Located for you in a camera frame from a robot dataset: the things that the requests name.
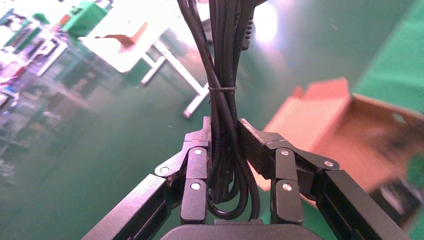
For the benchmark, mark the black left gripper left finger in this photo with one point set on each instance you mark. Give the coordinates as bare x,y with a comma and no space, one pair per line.
195,202

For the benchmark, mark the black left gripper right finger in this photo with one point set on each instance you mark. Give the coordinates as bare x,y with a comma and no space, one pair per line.
288,205

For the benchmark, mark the open brown cardboard box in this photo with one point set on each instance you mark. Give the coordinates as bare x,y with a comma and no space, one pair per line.
308,122

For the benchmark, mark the white background table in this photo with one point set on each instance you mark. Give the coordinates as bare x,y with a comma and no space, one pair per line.
126,56

